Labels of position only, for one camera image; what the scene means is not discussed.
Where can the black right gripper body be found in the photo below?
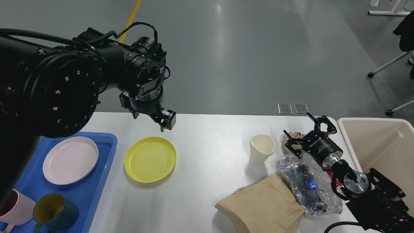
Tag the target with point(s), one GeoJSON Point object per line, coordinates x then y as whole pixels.
{"type": "Point", "coordinates": [323, 150]}

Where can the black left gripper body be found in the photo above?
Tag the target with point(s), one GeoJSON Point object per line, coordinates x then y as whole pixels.
{"type": "Point", "coordinates": [150, 104]}

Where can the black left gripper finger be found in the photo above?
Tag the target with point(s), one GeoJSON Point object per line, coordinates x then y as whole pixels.
{"type": "Point", "coordinates": [166, 119]}

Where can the yellow plastic plate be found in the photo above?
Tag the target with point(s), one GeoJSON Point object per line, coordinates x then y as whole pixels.
{"type": "Point", "coordinates": [150, 159]}

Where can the dark teal mug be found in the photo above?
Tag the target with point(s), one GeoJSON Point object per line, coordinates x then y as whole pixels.
{"type": "Point", "coordinates": [55, 212]}

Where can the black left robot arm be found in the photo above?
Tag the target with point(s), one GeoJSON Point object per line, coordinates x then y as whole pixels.
{"type": "Point", "coordinates": [50, 86]}

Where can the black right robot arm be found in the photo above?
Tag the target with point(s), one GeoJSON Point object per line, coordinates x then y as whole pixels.
{"type": "Point", "coordinates": [375, 201]}

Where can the crumpled brown paper ball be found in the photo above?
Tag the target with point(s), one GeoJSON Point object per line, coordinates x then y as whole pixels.
{"type": "Point", "coordinates": [295, 146]}

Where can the white paper cup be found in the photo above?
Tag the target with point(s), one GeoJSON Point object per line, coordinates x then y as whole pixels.
{"type": "Point", "coordinates": [261, 147]}

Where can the red wrapper piece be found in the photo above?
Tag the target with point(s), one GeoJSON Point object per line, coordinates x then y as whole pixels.
{"type": "Point", "coordinates": [330, 175]}

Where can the crumpled silver foil wrapper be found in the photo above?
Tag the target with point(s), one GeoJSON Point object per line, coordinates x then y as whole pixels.
{"type": "Point", "coordinates": [310, 185]}

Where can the beige plastic bin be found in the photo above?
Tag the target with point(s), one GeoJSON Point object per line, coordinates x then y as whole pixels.
{"type": "Point", "coordinates": [386, 144]}

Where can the brown paper bag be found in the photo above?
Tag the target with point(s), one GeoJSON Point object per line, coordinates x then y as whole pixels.
{"type": "Point", "coordinates": [267, 206]}

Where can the pink plate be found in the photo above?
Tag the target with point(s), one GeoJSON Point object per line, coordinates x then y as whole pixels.
{"type": "Point", "coordinates": [70, 161]}

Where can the right side office chair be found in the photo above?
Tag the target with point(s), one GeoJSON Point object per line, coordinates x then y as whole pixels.
{"type": "Point", "coordinates": [405, 31]}

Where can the pink mug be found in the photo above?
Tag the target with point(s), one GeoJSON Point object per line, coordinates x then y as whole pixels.
{"type": "Point", "coordinates": [17, 210]}

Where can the white desk frame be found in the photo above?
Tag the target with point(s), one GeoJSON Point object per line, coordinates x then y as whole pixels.
{"type": "Point", "coordinates": [391, 7]}

